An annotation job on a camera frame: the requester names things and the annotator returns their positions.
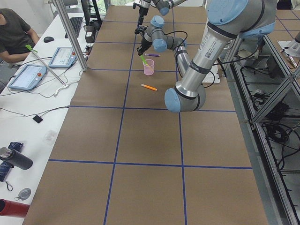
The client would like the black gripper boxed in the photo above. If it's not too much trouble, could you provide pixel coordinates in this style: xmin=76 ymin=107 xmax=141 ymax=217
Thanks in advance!
xmin=136 ymin=39 xmax=151 ymax=56
xmin=138 ymin=7 xmax=148 ymax=25

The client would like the purple marker pen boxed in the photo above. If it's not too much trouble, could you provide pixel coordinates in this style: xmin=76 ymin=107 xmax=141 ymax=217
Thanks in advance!
xmin=144 ymin=53 xmax=160 ymax=57

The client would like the green marker pen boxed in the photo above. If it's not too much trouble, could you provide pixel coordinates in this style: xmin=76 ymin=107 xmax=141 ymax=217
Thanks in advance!
xmin=140 ymin=55 xmax=148 ymax=66

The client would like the orange marker pen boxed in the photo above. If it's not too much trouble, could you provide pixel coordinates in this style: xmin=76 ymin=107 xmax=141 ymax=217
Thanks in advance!
xmin=141 ymin=84 xmax=157 ymax=91

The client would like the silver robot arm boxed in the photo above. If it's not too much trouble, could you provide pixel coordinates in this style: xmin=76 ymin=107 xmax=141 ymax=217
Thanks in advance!
xmin=135 ymin=0 xmax=277 ymax=113
xmin=133 ymin=0 xmax=185 ymax=26

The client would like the pink mesh pen holder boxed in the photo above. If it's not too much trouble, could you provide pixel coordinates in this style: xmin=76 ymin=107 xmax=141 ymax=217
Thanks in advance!
xmin=143 ymin=59 xmax=155 ymax=75

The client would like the black cardboard box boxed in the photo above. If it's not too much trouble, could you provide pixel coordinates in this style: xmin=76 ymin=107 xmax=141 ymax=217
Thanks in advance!
xmin=85 ymin=26 xmax=96 ymax=44

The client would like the black keyboard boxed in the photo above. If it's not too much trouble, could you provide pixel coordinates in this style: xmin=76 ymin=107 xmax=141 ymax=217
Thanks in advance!
xmin=70 ymin=17 xmax=83 ymax=38

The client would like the far teach pendant tablet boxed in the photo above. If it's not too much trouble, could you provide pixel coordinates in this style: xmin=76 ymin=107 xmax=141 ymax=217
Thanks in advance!
xmin=48 ymin=47 xmax=77 ymax=69

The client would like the teach pendant tablet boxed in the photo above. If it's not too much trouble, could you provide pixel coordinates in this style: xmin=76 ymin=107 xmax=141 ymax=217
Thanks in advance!
xmin=48 ymin=47 xmax=77 ymax=69
xmin=8 ymin=64 xmax=47 ymax=90

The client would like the black computer mouse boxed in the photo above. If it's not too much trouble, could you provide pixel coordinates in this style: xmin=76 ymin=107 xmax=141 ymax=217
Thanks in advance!
xmin=43 ymin=36 xmax=54 ymax=43

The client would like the metal reacher grabber stick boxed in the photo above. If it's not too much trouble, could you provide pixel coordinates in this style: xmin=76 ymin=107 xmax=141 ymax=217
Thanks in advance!
xmin=25 ymin=45 xmax=68 ymax=87

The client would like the near teach pendant tablet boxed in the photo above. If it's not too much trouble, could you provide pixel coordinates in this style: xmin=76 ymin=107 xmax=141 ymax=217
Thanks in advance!
xmin=8 ymin=64 xmax=47 ymax=90

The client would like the seated person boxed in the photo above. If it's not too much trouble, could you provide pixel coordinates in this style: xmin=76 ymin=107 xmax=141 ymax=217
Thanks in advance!
xmin=0 ymin=8 xmax=39 ymax=64

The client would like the small black square device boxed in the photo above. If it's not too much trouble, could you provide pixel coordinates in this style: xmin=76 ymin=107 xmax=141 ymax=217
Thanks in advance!
xmin=32 ymin=115 xmax=43 ymax=123

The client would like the black water bottle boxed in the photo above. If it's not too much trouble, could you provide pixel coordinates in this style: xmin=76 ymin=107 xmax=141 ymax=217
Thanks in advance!
xmin=0 ymin=147 xmax=33 ymax=170

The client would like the blue folded umbrella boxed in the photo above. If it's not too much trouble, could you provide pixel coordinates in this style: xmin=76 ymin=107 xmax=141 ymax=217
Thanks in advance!
xmin=0 ymin=142 xmax=24 ymax=182

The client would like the round metal bottle lid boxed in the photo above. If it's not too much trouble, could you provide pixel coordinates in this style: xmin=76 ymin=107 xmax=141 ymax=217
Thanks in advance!
xmin=18 ymin=188 xmax=31 ymax=201

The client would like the red bottle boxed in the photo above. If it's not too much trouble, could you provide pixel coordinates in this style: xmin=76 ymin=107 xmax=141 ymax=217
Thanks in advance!
xmin=0 ymin=199 xmax=30 ymax=218

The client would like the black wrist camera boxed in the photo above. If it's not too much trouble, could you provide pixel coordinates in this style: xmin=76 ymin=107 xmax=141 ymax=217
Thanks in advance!
xmin=134 ymin=25 xmax=148 ymax=36

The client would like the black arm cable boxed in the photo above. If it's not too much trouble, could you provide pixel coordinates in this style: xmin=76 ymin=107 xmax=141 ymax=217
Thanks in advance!
xmin=164 ymin=31 xmax=188 ymax=50

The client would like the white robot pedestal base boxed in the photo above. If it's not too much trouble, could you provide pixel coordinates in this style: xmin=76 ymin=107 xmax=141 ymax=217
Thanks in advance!
xmin=203 ymin=66 xmax=220 ymax=83

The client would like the aluminium frame post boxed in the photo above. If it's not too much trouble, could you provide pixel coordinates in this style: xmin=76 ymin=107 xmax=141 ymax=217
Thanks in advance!
xmin=53 ymin=0 xmax=88 ymax=72

